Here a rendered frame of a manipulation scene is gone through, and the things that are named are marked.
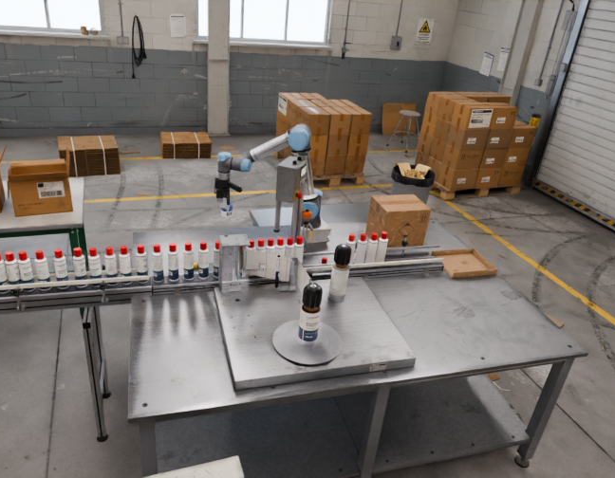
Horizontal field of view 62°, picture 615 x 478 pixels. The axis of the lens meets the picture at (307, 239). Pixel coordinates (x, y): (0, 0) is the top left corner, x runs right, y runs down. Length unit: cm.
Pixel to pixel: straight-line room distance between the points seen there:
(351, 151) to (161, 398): 475
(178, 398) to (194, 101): 629
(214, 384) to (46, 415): 141
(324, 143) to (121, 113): 317
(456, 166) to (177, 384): 486
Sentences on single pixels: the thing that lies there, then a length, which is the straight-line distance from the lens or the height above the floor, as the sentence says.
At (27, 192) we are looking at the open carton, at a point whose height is 94.
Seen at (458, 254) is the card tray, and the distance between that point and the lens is 338.
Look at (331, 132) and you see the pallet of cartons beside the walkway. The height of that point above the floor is 68.
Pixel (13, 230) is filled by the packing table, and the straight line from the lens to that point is 363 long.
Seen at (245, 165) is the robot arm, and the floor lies 131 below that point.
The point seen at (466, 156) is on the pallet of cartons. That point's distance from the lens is 641.
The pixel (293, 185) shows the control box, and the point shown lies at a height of 139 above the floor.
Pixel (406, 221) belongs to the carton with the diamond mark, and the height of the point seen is 105.
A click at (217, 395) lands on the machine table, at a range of 212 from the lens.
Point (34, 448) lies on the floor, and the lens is 322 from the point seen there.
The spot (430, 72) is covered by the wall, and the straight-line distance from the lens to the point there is 935.
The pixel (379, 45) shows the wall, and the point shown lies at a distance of 877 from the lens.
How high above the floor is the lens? 233
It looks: 28 degrees down
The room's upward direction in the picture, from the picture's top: 6 degrees clockwise
